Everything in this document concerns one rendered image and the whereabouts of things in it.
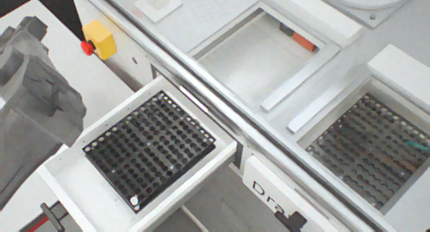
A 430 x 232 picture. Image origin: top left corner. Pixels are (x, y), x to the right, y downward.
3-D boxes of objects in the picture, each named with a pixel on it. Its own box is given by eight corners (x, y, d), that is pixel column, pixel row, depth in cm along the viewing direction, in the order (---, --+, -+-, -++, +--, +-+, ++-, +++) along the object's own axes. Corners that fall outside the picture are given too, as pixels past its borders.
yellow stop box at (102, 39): (102, 63, 112) (96, 44, 106) (86, 47, 115) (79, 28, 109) (117, 52, 114) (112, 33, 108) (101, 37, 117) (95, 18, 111)
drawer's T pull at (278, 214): (304, 245, 79) (305, 242, 78) (273, 215, 82) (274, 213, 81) (317, 231, 80) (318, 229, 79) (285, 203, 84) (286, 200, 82)
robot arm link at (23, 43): (-18, 87, 47) (63, 143, 52) (17, 45, 47) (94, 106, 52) (-8, 39, 85) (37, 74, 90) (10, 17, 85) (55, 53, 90)
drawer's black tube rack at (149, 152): (137, 218, 90) (133, 208, 85) (88, 162, 98) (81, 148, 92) (215, 153, 97) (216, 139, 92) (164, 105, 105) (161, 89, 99)
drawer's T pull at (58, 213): (61, 234, 83) (59, 233, 82) (40, 207, 86) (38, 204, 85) (76, 222, 84) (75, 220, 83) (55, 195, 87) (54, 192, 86)
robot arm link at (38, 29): (2, 35, 81) (40, 65, 85) (34, -6, 86) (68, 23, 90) (-19, 54, 90) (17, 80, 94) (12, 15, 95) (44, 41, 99)
